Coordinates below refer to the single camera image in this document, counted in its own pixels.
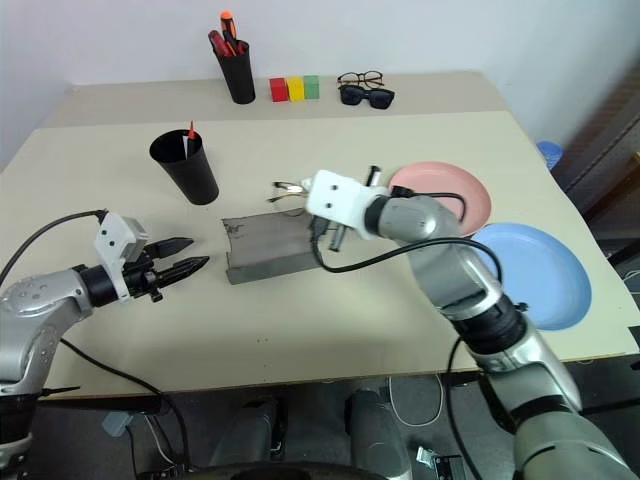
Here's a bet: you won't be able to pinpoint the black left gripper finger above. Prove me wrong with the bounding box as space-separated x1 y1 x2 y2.
149 237 195 261
155 255 211 288

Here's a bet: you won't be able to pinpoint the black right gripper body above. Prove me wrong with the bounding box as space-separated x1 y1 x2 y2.
308 214 332 241

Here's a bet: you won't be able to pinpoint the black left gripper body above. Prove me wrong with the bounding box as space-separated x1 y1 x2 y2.
122 243 166 304

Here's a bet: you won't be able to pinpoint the open grey glasses case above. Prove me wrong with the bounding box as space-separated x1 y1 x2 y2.
220 208 330 287

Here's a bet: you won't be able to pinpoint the wide black plastic cup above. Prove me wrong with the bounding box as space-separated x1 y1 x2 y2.
148 128 221 207

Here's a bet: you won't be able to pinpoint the tall black pen holder cup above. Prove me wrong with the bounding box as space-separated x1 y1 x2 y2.
215 39 258 106

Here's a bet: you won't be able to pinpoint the white marker with red cap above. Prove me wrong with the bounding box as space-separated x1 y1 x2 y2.
182 119 198 159

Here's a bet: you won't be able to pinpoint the pink plate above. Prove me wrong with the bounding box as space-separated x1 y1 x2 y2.
387 160 494 239

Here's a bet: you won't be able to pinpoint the black sunglasses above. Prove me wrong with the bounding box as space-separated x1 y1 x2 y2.
338 84 397 111

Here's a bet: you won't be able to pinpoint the pale blue plastic piece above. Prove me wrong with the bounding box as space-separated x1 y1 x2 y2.
101 411 134 437

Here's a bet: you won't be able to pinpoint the grey rounded robot leg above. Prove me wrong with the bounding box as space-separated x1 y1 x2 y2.
346 388 417 480
208 396 290 470

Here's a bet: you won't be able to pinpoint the blue plate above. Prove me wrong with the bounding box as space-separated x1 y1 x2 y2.
469 221 594 333

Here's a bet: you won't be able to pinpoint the blue round plastic object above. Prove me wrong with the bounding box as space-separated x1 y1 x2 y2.
535 140 567 174

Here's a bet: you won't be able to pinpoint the dark brown furniture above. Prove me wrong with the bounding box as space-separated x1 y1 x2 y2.
548 62 640 264

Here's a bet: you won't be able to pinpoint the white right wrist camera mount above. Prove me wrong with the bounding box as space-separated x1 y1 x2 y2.
305 169 390 240

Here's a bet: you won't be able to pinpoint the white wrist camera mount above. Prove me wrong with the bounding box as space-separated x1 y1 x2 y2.
305 169 390 240
93 211 150 302

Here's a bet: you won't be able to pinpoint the long black right arm cable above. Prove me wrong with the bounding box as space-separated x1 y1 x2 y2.
309 230 504 282

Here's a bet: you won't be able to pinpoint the thin gold frame eyeglasses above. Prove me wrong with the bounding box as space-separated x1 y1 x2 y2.
266 176 317 219

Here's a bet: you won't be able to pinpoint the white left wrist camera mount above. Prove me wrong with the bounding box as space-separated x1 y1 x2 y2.
93 211 150 302

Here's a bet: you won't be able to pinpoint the black cable under left arm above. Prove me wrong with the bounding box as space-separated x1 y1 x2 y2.
59 338 194 474

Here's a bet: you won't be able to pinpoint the short black right wrist cable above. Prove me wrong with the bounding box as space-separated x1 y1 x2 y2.
391 185 472 222

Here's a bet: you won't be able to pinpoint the black left arm wrist cable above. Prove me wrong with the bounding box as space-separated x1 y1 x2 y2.
0 209 109 287

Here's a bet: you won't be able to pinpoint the brown frame eyeglasses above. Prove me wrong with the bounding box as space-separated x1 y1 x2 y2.
335 70 386 91

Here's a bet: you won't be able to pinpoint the white cable on floor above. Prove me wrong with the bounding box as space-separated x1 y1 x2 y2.
387 371 447 428

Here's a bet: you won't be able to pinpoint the red and black screwdriver handle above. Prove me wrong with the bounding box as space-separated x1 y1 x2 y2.
207 29 233 58

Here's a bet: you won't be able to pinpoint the small metal bracket on floor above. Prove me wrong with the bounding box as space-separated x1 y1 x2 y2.
415 445 467 480

